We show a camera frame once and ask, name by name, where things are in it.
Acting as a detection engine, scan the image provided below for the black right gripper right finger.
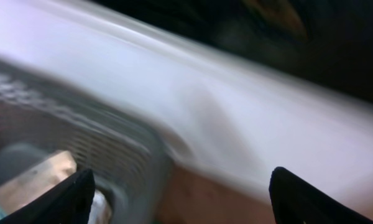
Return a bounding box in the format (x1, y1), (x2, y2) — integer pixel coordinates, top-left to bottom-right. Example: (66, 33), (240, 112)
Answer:
(269, 167), (373, 224)

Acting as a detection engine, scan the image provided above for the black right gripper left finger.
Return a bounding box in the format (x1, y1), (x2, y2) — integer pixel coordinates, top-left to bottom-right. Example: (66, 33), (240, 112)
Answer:
(0, 169), (95, 224)

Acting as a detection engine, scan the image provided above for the beige resealable pouch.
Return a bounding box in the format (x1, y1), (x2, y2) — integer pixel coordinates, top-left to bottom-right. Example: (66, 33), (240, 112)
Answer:
(0, 151), (77, 215)

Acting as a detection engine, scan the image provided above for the grey plastic basket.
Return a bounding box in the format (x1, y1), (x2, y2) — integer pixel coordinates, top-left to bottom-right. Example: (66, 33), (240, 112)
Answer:
(0, 59), (172, 224)

